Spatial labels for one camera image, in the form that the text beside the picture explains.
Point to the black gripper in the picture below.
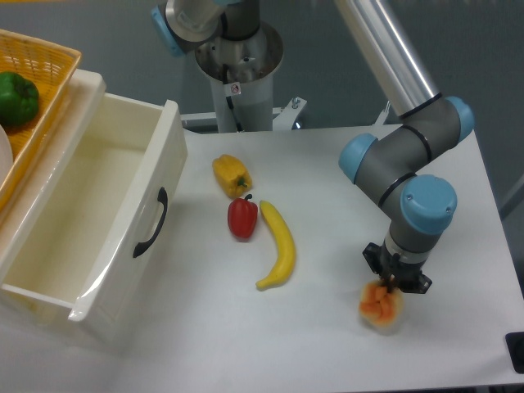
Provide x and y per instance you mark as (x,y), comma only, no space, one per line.
(395,270)

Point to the round knotted bread roll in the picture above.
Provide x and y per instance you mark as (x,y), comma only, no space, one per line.
(380,307)

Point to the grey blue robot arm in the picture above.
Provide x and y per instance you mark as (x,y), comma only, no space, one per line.
(387,170)

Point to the yellow banana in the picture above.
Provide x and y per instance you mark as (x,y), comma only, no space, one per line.
(285,263)

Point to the black object at edge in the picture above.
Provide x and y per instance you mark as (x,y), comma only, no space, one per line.
(515,345)

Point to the red bell pepper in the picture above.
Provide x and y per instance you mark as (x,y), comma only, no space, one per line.
(242,217)

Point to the yellow bell pepper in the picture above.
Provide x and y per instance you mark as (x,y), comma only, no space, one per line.
(232,176)

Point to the white plastic drawer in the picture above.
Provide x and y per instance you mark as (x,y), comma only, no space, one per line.
(78,269)

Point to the white drawer cabinet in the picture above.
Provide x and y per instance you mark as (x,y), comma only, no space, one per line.
(82,98)

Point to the yellow woven basket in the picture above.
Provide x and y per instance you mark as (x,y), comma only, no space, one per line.
(50,67)

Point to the white plate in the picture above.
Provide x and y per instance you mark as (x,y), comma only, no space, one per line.
(6,156)

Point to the green bell pepper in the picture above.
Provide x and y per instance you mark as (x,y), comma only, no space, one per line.
(19,99)

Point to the white metal table bracket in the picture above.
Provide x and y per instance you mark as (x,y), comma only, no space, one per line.
(284,118)

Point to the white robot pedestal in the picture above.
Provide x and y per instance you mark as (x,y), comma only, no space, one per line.
(241,79)

